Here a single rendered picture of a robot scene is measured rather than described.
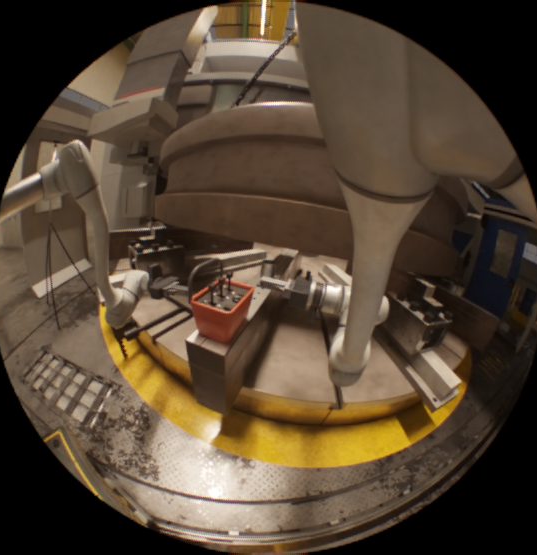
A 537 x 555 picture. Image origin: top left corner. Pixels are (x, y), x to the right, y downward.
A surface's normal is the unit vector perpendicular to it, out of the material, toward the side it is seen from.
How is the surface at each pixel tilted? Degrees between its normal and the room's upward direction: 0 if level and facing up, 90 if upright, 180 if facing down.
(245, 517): 0
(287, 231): 90
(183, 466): 0
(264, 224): 90
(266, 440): 0
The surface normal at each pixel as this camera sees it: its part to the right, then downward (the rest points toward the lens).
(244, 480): 0.13, -0.92
